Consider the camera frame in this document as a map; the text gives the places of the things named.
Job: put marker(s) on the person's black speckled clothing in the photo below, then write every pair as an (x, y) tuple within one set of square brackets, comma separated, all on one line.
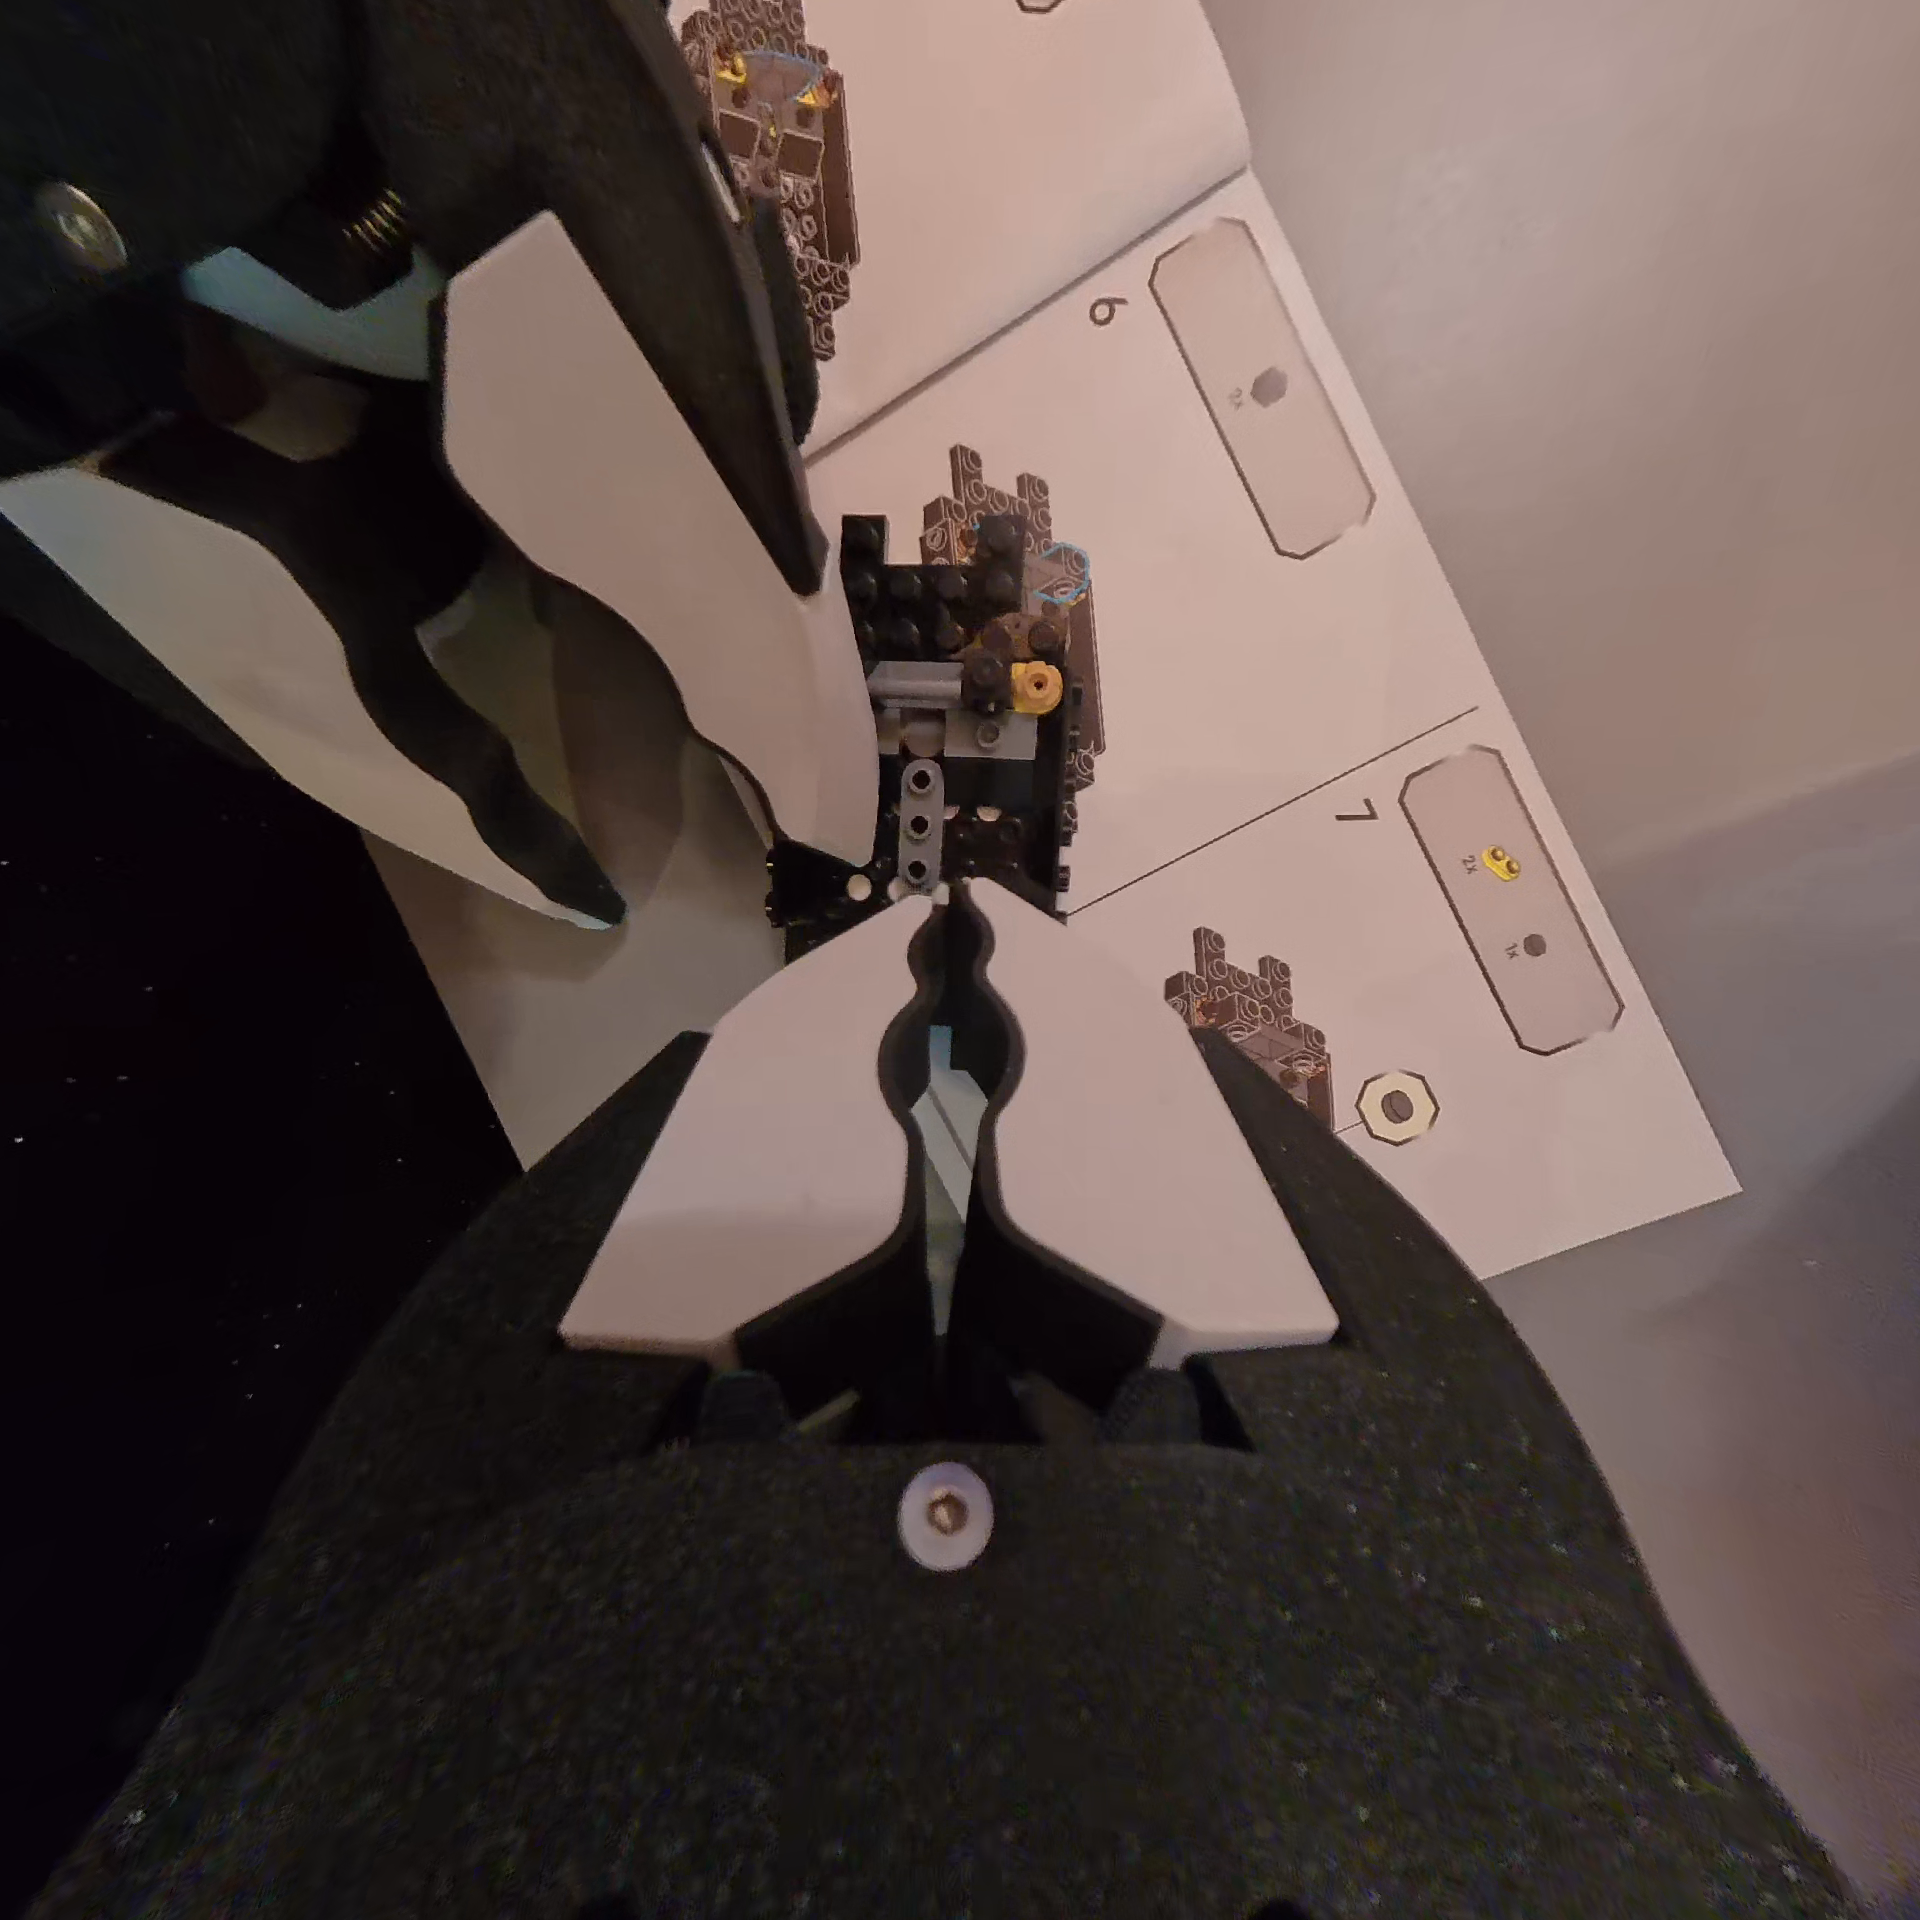
[(182, 1125)]

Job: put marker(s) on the white instruction booklet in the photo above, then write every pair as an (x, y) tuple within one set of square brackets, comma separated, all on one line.
[(1277, 676)]

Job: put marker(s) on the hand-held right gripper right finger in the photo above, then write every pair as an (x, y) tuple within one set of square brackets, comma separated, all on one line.
[(1142, 1171)]

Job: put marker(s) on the black lego model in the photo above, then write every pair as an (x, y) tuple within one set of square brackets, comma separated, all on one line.
[(997, 857)]

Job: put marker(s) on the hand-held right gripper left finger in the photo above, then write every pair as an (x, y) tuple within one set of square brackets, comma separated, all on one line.
[(750, 1171)]

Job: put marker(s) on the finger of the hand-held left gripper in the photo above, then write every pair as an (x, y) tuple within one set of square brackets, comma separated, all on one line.
[(196, 586), (601, 435)]

